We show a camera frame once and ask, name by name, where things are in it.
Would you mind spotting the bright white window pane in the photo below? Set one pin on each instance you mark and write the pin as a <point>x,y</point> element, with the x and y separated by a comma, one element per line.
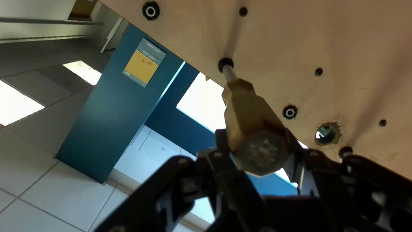
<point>201,104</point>

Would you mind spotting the wooden foosball table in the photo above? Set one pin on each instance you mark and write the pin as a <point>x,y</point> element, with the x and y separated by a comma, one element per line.
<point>300,43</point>

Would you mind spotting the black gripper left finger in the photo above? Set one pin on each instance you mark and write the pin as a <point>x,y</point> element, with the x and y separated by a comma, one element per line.
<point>171,198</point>

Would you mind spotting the yellow and grey wall sign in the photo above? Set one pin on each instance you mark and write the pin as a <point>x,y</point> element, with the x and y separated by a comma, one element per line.
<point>142,66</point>

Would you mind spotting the rectangular ceiling light panel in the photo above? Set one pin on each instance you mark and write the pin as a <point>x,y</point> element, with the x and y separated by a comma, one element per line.
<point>14,104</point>
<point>84,73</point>

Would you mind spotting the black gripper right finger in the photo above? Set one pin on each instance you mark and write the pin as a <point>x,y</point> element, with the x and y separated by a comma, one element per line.
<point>365,198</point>

